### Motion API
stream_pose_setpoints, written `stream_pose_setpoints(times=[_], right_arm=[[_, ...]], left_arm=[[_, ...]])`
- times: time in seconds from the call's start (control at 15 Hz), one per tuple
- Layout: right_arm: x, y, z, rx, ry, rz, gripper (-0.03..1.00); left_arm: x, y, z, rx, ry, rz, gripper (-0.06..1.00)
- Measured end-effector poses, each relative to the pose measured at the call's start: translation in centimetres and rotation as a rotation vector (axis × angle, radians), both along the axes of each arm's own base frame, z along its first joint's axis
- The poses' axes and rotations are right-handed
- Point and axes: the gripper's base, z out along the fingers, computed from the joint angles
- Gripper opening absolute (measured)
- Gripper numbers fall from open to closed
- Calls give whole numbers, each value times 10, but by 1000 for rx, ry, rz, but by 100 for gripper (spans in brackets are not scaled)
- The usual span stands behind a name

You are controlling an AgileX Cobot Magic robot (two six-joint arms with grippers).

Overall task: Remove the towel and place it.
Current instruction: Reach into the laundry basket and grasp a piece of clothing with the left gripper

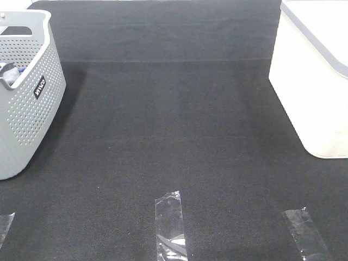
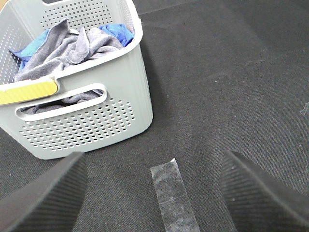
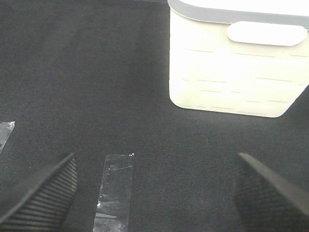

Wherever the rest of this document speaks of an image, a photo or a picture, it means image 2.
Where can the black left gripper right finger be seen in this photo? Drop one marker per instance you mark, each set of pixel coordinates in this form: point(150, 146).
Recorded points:
point(257, 202)

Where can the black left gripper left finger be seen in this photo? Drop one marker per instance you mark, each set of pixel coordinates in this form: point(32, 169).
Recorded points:
point(50, 203)

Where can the grey towel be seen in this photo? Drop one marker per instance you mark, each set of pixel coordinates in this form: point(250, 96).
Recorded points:
point(57, 48)

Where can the blue towel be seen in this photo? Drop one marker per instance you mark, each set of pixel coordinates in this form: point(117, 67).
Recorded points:
point(119, 31)

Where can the middle clear tape strip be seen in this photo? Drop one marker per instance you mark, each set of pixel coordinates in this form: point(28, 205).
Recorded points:
point(175, 207)

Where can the clear tape strip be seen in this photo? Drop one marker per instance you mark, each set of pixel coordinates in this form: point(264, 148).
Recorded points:
point(175, 207)
point(305, 111)

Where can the right clear tape strip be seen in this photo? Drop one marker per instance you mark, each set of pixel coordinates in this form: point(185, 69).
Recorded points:
point(305, 111)

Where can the grey perforated laundry basket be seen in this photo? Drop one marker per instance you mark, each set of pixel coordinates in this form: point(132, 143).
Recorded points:
point(98, 103)

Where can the black table cloth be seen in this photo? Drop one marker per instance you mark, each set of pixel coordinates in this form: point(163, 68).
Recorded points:
point(223, 75)

